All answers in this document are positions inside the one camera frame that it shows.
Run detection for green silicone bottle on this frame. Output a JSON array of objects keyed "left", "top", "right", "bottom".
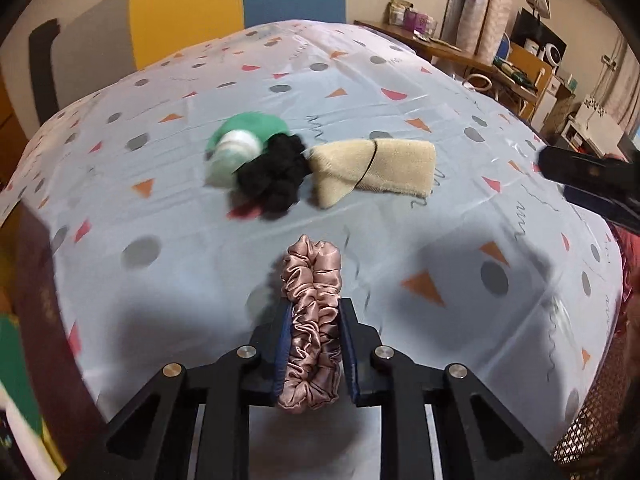
[{"left": 205, "top": 112, "right": 290, "bottom": 188}]

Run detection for black rolled mat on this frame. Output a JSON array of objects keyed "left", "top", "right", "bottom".
[{"left": 28, "top": 18, "right": 61, "bottom": 126}]

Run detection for floral curtain right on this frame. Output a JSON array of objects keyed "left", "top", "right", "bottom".
[{"left": 440, "top": 0, "right": 513, "bottom": 65}]

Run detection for gold tray box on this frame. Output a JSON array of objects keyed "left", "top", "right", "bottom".
[{"left": 1, "top": 203, "right": 105, "bottom": 466}]

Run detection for black scrunchie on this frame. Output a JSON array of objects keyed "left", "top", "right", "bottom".
[{"left": 235, "top": 133, "right": 311, "bottom": 217}]

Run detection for grey yellow blue headboard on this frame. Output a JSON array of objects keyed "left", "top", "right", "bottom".
[{"left": 51, "top": 0, "right": 346, "bottom": 108}]

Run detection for beige cloth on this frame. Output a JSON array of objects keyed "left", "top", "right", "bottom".
[{"left": 308, "top": 138, "right": 436, "bottom": 209}]

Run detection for pink satin scrunchie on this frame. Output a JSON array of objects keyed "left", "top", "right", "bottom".
[{"left": 278, "top": 235, "right": 342, "bottom": 414}]

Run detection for wooden chair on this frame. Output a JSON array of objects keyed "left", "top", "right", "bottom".
[{"left": 506, "top": 41, "right": 575, "bottom": 129}]

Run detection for yellow green scouring sponge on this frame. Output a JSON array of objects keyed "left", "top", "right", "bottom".
[{"left": 1, "top": 313, "right": 43, "bottom": 439}]

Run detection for packages on desk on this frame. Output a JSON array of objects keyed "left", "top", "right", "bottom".
[{"left": 386, "top": 0, "right": 437, "bottom": 36}]

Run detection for wooden side desk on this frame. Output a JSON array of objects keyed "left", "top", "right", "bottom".
[{"left": 354, "top": 20, "right": 538, "bottom": 120}]

